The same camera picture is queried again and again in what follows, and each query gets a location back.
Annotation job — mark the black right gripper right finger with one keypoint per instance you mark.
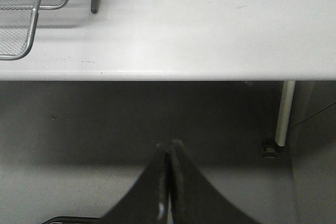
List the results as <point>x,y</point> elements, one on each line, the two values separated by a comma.
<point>194,199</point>

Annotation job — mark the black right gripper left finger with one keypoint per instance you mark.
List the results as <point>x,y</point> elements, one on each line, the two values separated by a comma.
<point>147,199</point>

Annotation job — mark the black table foot caster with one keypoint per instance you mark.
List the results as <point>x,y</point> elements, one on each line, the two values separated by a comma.
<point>269,148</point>

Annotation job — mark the white table leg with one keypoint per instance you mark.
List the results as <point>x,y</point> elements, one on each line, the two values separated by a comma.
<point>287,93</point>

